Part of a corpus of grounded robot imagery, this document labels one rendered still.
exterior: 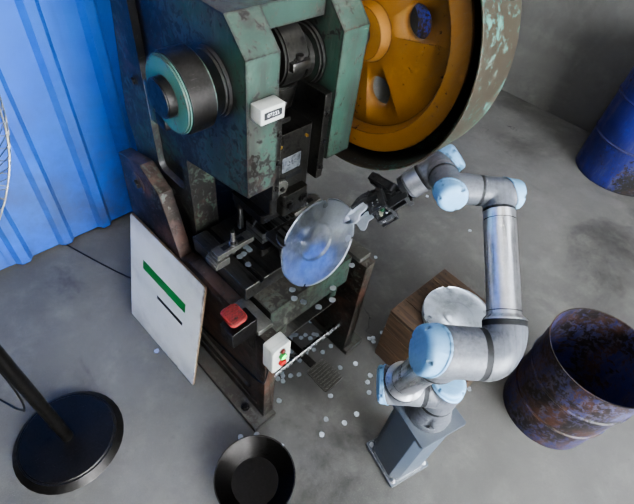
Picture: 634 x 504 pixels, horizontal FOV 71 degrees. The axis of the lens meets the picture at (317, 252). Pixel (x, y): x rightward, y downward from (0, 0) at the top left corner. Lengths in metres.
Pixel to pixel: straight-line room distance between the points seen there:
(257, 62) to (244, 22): 0.08
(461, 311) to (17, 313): 2.00
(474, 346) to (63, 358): 1.78
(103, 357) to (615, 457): 2.25
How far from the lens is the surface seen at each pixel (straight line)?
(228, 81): 1.07
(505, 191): 1.15
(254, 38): 1.03
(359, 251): 1.68
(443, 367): 0.99
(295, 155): 1.32
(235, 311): 1.33
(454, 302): 1.98
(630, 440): 2.53
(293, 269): 1.37
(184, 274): 1.70
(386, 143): 1.50
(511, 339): 1.04
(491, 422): 2.22
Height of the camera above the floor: 1.86
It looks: 48 degrees down
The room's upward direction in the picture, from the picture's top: 9 degrees clockwise
